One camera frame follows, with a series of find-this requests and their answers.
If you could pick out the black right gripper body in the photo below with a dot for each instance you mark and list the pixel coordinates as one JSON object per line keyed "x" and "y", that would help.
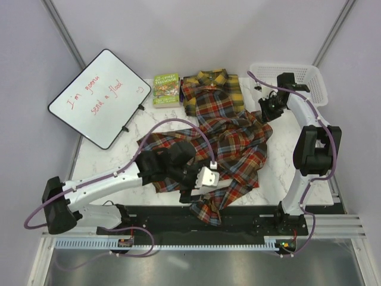
{"x": 273, "y": 108}

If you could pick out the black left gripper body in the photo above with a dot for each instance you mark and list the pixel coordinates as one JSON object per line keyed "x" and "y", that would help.
{"x": 187, "y": 176}

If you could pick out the red brown plaid shirt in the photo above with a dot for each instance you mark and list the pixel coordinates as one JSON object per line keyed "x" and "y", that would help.
{"x": 239, "y": 145}

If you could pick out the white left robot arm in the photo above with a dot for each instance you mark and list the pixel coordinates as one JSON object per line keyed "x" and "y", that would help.
{"x": 69, "y": 204}

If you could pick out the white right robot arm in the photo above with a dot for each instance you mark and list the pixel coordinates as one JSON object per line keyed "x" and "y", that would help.
{"x": 316, "y": 150}

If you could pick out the white plastic basket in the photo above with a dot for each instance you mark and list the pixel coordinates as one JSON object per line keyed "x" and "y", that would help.
{"x": 304, "y": 74}

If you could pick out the folded yellow plaid shirt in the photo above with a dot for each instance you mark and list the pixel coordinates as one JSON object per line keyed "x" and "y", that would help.
{"x": 212, "y": 93}

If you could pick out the green treehouse book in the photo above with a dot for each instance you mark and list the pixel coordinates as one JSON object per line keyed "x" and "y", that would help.
{"x": 166, "y": 90}

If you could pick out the white dry-erase board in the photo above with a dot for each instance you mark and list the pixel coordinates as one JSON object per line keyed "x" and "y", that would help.
{"x": 101, "y": 100}

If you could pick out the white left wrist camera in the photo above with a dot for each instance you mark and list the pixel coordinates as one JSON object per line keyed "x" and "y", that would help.
{"x": 207, "y": 178}

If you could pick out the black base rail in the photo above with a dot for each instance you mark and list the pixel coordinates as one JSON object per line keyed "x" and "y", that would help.
{"x": 176, "y": 225}

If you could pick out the white slotted cable duct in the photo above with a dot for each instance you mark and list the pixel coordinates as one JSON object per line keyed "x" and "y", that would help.
{"x": 117, "y": 244}

